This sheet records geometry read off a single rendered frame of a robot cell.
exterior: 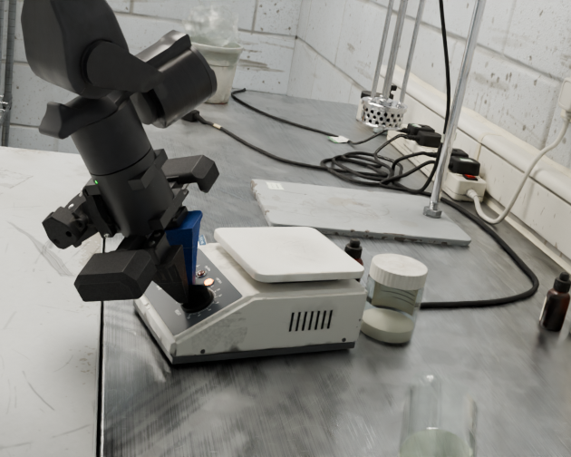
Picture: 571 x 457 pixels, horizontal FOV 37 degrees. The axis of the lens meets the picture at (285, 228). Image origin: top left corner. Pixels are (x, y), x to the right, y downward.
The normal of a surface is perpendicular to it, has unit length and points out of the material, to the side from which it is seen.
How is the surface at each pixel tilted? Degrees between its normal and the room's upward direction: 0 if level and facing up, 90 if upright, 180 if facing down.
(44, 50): 102
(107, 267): 30
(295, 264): 0
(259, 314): 90
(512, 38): 90
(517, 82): 90
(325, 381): 0
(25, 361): 0
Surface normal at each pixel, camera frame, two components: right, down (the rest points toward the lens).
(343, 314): 0.44, 0.37
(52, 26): -0.70, 0.33
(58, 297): 0.16, -0.93
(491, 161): -0.97, -0.09
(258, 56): 0.18, 0.36
